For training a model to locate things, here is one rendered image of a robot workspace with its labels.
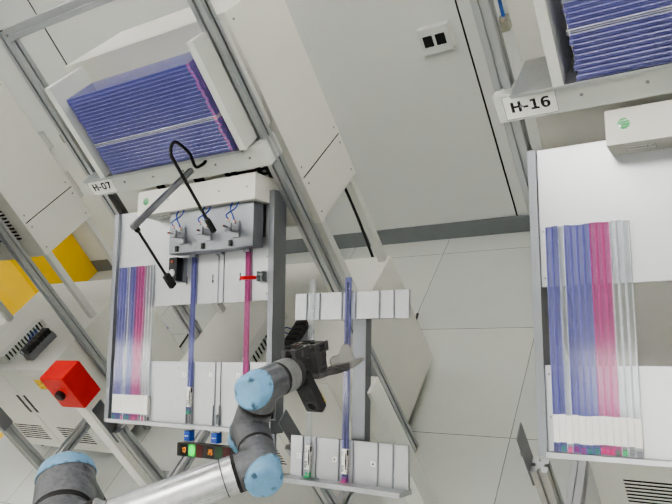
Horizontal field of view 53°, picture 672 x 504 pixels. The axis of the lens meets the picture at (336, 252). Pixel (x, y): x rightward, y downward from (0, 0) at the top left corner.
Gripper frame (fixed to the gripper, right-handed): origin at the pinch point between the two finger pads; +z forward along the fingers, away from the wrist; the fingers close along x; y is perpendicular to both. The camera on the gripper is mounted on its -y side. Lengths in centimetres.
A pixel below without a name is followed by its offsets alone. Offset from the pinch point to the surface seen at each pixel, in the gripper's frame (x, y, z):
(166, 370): 73, -7, 12
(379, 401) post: -3.1, -14.0, 13.1
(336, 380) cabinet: 30, -18, 45
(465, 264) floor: 38, 3, 191
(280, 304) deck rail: 30.4, 11.5, 19.9
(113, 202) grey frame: 101, 49, 24
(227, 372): 47.6, -7.4, 12.4
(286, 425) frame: 25.7, -21.3, 9.7
